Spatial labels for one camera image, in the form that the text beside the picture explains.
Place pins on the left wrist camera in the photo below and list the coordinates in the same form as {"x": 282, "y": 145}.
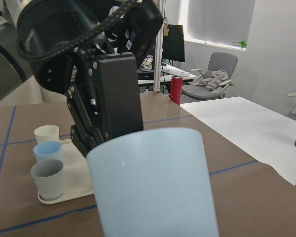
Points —
{"x": 139, "y": 29}

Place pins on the light blue plastic cup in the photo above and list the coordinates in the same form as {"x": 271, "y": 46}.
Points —
{"x": 154, "y": 183}

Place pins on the aluminium frame post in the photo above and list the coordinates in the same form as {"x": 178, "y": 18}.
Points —
{"x": 158, "y": 59}

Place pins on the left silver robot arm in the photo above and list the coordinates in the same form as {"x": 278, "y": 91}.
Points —
{"x": 15, "y": 67}

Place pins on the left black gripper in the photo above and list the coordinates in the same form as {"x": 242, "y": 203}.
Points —
{"x": 49, "y": 30}

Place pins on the cream plastic cup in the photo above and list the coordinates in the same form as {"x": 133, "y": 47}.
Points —
{"x": 47, "y": 133}

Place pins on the grey plastic cup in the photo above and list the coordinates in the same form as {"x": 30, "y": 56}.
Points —
{"x": 48, "y": 176}

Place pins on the cream plastic tray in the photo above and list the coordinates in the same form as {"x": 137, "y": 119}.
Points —
{"x": 77, "y": 180}

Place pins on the grey office chair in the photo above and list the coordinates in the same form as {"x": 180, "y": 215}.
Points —
{"x": 212, "y": 83}

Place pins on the red water bottle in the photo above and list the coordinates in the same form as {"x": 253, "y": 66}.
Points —
{"x": 176, "y": 89}

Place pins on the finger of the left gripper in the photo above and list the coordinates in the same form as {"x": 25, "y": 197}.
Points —
{"x": 84, "y": 134}
{"x": 116, "y": 84}

